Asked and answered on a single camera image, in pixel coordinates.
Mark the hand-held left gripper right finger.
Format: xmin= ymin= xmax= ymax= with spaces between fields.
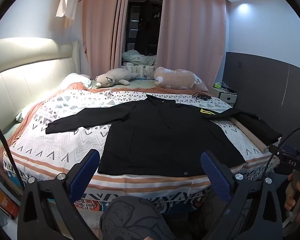
xmin=200 ymin=151 xmax=283 ymax=240

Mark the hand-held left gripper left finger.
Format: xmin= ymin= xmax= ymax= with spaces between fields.
xmin=17 ymin=149 xmax=100 ymax=240

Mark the black jacket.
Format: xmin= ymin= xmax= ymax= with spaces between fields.
xmin=45 ymin=94 xmax=283 ymax=178

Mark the patterned white and orange blanket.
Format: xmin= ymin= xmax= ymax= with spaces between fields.
xmin=0 ymin=82 xmax=273 ymax=213

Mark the person's left leg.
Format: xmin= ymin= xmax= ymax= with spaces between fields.
xmin=99 ymin=195 xmax=177 ymax=240

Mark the white nightstand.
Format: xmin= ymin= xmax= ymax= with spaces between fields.
xmin=211 ymin=81 xmax=238 ymax=104

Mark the stack of books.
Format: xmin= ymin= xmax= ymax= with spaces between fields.
xmin=0 ymin=177 xmax=19 ymax=220

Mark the white pillow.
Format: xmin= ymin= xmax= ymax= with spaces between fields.
xmin=61 ymin=73 xmax=93 ymax=88

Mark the grey plush toy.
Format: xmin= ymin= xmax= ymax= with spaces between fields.
xmin=94 ymin=68 xmax=139 ymax=88

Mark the pink plush pillow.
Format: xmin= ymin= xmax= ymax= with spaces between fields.
xmin=154 ymin=67 xmax=209 ymax=92

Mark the cream padded headboard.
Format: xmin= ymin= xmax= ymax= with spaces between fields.
xmin=0 ymin=38 xmax=80 ymax=128

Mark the crumpled white duvet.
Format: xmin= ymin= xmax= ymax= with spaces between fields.
xmin=122 ymin=49 xmax=157 ymax=78

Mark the pink curtain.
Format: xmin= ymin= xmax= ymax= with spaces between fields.
xmin=156 ymin=0 xmax=227 ymax=90
xmin=81 ymin=0 xmax=132 ymax=80

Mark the white hanging garment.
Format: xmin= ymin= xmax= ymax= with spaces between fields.
xmin=55 ymin=0 xmax=82 ymax=28

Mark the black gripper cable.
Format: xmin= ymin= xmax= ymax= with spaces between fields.
xmin=0 ymin=116 xmax=24 ymax=188
xmin=264 ymin=126 xmax=300 ymax=179

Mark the black charger with cable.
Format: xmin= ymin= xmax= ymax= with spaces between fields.
xmin=192 ymin=92 xmax=214 ymax=103

